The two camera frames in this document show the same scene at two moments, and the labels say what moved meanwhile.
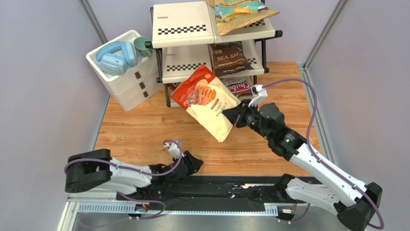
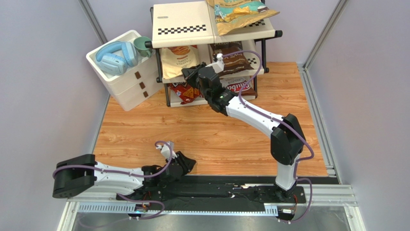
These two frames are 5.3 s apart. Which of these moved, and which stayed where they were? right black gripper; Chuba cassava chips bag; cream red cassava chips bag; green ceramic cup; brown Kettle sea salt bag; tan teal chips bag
Moved: right black gripper; cream red cassava chips bag
Stayed: brown Kettle sea salt bag; tan teal chips bag; green ceramic cup; Chuba cassava chips bag
